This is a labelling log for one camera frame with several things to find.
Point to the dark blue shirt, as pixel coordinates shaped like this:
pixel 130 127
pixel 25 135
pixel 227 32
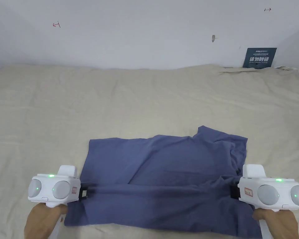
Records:
pixel 162 179

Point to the person's right hand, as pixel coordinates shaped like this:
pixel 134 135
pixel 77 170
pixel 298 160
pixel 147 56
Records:
pixel 280 222

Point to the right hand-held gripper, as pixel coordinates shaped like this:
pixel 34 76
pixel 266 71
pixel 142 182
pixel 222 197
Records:
pixel 266 190

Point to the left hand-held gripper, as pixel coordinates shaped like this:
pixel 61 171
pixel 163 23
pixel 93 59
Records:
pixel 55 189

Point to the dark blue sign card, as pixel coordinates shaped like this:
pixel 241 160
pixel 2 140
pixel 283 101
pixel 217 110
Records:
pixel 259 57

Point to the person's left hand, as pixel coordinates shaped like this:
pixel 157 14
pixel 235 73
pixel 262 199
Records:
pixel 41 220

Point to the bed with beige sheet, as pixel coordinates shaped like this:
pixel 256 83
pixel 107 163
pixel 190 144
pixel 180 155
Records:
pixel 114 99

